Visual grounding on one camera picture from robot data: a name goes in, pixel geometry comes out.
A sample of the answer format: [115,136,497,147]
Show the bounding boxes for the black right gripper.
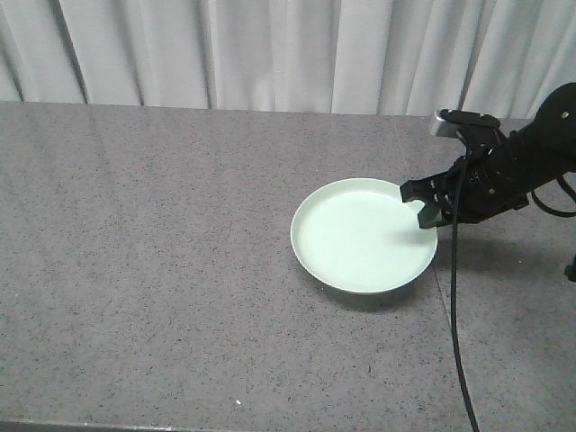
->
[400,130,529,229]

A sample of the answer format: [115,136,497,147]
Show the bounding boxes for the white pleated curtain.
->
[1,1,575,118]

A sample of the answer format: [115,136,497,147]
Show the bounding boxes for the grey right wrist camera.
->
[430,109,468,139]

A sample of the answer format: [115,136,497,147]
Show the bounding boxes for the pale green round plate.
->
[290,178,438,295]

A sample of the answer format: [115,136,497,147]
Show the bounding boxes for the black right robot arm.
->
[400,83,575,229]

